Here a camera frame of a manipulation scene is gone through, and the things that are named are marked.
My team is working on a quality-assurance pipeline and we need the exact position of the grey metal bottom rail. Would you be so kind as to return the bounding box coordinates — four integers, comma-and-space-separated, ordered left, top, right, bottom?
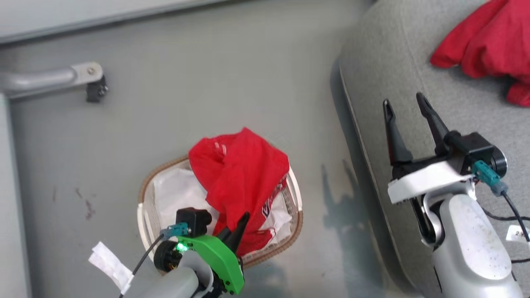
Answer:
0, 0, 249, 45

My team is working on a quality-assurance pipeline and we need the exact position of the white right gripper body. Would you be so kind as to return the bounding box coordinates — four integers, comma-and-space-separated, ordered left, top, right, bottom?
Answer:
388, 155, 477, 204

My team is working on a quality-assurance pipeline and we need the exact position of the white paper tag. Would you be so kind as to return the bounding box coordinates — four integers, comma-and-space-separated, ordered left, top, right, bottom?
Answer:
88, 241, 135, 295
506, 225, 530, 243

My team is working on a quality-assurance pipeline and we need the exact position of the white cloth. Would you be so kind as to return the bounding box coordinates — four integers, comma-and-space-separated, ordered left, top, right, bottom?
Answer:
152, 167, 293, 249

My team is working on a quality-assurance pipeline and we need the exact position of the red shirt with white label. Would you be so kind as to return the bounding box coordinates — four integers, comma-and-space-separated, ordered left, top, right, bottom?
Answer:
188, 127, 290, 257

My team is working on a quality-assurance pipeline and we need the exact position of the grey fabric sofa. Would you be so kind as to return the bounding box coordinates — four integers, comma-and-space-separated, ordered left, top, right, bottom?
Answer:
339, 0, 530, 298

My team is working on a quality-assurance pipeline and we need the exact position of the black caster wheel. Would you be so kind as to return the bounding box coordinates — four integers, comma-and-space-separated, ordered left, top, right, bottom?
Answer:
85, 76, 108, 103

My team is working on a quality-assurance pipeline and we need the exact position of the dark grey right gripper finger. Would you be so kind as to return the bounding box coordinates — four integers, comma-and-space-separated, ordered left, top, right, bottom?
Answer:
416, 92, 450, 158
383, 99, 414, 165

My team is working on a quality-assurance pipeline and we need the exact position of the white partition panel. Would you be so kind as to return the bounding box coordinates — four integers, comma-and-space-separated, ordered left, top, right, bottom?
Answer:
0, 93, 33, 298
0, 0, 226, 38

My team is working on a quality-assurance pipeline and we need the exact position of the plain red shirt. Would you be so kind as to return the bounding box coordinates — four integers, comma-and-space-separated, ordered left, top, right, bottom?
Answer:
430, 0, 530, 108

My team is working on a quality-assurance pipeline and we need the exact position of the grey metal partition leg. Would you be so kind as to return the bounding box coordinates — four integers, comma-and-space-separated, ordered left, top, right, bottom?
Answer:
0, 62, 104, 99

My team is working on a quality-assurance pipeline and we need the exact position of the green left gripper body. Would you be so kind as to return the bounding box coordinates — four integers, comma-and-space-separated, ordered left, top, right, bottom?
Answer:
176, 235, 245, 296

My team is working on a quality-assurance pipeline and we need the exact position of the white laundry basket brown rim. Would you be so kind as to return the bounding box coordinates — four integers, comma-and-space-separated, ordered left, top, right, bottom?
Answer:
137, 155, 304, 270

